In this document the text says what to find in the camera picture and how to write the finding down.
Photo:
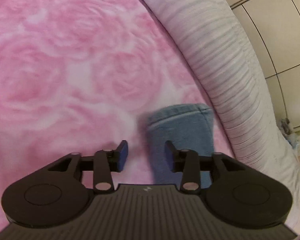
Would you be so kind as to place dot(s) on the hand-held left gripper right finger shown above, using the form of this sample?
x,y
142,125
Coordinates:
x,y
168,155

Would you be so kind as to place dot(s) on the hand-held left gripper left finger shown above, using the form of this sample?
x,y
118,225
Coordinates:
x,y
122,155

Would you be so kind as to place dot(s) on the blue denim jeans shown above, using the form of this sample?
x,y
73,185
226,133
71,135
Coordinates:
x,y
185,127

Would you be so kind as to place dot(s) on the pink rose print blanket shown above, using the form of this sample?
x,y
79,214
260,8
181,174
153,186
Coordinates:
x,y
65,67

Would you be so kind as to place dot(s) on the grey striped duvet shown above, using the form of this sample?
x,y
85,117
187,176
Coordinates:
x,y
227,55

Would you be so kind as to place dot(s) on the dark grey cloth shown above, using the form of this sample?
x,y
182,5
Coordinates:
x,y
283,126

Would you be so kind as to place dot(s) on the small light blue cloth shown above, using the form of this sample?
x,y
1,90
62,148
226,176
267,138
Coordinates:
x,y
293,140

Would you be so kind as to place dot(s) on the cream wardrobe doors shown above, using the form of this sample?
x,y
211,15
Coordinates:
x,y
277,30

